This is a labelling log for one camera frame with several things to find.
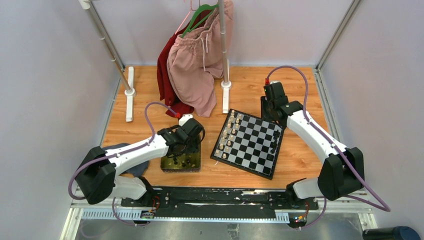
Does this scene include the black chess pieces pile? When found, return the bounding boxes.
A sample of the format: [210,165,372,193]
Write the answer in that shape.
[171,153,197,168]

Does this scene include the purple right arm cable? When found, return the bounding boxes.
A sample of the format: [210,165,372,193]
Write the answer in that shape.
[264,65,392,229]

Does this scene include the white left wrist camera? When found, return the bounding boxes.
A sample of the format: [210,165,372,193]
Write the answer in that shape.
[178,114,194,126]

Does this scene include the pink shorts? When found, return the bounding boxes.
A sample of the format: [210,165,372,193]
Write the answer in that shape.
[167,8,224,117]

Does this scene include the dark red garment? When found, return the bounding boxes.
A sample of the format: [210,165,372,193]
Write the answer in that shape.
[156,9,215,117]

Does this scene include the dark blue cylinder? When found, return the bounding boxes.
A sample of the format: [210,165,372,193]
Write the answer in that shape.
[362,226,421,240]

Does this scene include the black and white chessboard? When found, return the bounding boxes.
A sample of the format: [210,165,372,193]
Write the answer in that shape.
[210,109,284,180]

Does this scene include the white clothes rack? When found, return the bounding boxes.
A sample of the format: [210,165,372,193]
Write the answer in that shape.
[79,0,232,122]

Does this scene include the green clothes hanger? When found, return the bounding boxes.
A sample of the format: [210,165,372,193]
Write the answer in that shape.
[180,3,219,38]

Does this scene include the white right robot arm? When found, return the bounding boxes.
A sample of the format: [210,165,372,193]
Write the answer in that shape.
[260,81,365,209]

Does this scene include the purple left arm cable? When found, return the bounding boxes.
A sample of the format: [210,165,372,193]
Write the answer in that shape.
[67,101,181,228]

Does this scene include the pink clothes hanger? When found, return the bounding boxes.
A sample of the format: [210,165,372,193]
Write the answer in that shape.
[174,0,196,36]

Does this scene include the grey blue cloth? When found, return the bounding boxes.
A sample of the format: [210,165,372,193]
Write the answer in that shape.
[102,142,149,178]

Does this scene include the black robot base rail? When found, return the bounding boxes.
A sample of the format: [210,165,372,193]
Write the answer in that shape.
[71,185,369,229]

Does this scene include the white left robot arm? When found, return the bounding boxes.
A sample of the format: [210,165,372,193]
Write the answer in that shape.
[72,118,205,207]

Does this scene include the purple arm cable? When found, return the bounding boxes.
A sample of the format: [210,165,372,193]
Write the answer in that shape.
[264,65,392,229]
[67,101,181,228]

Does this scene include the gold metal tin tray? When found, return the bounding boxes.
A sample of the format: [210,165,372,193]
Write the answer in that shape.
[160,136,201,173]

